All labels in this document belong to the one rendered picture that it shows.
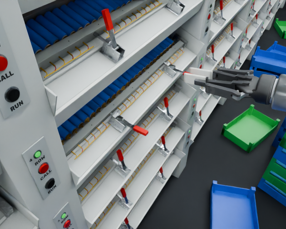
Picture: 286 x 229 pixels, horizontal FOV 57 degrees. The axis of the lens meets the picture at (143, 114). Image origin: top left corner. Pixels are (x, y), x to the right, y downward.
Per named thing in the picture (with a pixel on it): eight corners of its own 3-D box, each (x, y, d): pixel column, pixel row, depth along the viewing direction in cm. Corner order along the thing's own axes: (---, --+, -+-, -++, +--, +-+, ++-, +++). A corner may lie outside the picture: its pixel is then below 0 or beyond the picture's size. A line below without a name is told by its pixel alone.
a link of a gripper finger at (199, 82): (212, 86, 73) (208, 92, 71) (195, 82, 75) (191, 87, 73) (213, 81, 72) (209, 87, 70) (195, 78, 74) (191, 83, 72)
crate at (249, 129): (248, 112, 178) (251, 103, 172) (276, 129, 166) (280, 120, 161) (220, 133, 164) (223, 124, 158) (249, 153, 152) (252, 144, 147)
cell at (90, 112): (72, 94, 62) (94, 111, 61) (75, 96, 64) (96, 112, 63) (67, 101, 62) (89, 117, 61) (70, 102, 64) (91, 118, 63)
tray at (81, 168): (191, 64, 94) (204, 43, 87) (73, 194, 56) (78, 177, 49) (146, 32, 96) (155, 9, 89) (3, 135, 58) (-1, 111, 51)
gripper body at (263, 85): (267, 112, 66) (230, 103, 70) (274, 94, 71) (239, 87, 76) (273, 87, 61) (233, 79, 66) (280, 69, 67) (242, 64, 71)
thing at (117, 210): (180, 136, 120) (195, 120, 109) (95, 260, 81) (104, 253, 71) (145, 109, 122) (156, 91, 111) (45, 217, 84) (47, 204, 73)
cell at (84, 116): (67, 103, 63) (88, 120, 62) (62, 107, 62) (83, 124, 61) (68, 98, 61) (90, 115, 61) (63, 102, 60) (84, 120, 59)
